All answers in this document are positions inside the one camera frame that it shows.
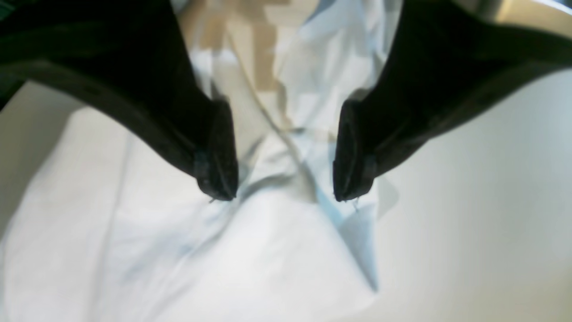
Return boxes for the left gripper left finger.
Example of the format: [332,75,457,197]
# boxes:
[0,0,239,200]

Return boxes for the white t-shirt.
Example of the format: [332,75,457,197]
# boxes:
[1,0,402,322]

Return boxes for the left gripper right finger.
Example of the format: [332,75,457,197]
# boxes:
[333,0,572,202]

